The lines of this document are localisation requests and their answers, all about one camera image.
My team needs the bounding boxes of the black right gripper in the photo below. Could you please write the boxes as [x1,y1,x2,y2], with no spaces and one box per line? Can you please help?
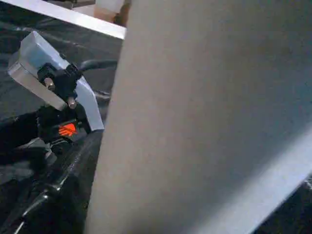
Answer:
[0,103,93,169]

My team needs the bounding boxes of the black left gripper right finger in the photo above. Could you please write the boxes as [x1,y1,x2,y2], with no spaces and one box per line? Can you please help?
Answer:
[251,180,312,234]

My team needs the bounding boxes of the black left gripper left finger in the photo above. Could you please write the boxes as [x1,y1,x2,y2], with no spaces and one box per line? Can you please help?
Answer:
[0,130,104,234]

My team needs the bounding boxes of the white plastic table leg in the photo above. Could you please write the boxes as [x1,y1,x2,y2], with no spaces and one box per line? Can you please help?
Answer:
[84,0,312,234]

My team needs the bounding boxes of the white flat board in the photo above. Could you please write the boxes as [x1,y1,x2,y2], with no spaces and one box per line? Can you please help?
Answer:
[0,0,127,40]

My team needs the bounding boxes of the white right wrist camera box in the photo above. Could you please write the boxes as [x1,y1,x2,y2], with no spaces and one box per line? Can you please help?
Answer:
[7,30,105,131]

